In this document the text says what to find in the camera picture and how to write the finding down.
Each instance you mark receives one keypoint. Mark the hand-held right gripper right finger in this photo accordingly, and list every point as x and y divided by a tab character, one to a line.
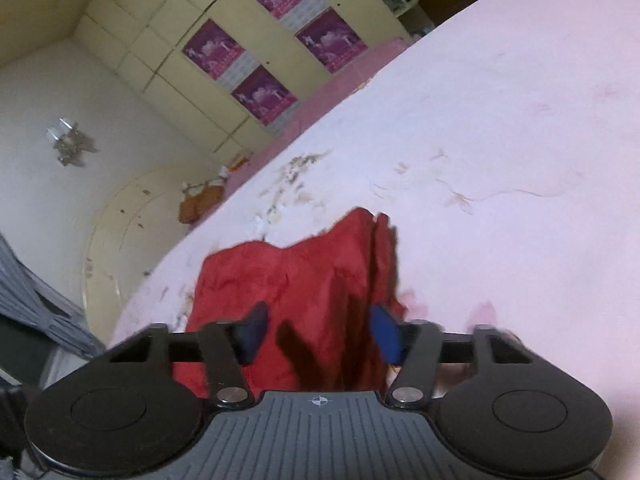
385	336

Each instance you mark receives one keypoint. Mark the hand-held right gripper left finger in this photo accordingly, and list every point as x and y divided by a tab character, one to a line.
252	334

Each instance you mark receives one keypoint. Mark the red pants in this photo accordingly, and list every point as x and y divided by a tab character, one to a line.
310	285

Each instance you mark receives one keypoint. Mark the orange plush toy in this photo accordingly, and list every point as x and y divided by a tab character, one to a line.
200	205

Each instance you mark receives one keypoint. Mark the cream round headboard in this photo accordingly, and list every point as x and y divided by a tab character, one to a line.
120	220

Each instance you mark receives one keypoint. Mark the grey curtain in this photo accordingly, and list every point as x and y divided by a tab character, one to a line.
35	305

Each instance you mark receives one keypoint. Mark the ceiling chandelier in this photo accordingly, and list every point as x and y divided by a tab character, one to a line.
67	142

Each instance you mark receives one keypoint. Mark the cream wardrobe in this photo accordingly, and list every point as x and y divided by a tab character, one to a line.
165	30

